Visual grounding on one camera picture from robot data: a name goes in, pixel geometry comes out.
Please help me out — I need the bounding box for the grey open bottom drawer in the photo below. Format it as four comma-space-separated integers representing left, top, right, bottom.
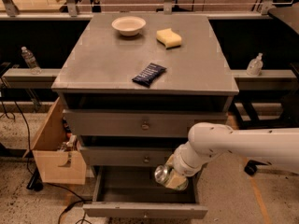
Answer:
83, 166, 207, 219

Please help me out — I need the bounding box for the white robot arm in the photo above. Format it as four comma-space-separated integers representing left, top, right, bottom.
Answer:
165, 122, 299, 190

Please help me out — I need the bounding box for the white bowl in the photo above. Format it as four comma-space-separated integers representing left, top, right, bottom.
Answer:
111, 16, 146, 36

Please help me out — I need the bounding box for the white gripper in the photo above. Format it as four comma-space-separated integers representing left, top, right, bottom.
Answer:
165, 147, 207, 190

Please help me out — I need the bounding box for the black office chair base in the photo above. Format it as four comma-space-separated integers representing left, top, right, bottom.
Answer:
244, 161, 257, 176

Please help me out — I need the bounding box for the wooden box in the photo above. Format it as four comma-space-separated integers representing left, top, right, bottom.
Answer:
31, 99, 87, 185

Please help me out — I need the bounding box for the yellow sponge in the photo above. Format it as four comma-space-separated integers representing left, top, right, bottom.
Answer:
156, 28, 182, 49

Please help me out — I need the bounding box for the grey drawer cabinet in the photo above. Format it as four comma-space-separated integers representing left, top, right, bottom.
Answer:
50, 12, 240, 170

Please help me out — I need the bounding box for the dark blue snack packet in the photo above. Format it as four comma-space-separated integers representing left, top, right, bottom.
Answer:
132, 63, 166, 87

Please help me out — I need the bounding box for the clear water bottle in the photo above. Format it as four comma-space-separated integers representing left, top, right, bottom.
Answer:
21, 47, 41, 75

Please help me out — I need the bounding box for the grey metal rail beam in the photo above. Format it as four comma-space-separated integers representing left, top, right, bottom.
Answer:
2, 68, 60, 89

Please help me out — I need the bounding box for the grey middle drawer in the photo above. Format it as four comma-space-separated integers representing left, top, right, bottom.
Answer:
79, 147, 174, 167

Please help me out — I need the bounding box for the grey top drawer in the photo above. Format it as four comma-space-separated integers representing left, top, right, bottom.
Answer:
64, 109, 227, 138

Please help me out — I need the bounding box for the green soda can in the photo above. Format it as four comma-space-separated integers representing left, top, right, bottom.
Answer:
154, 164, 178, 187

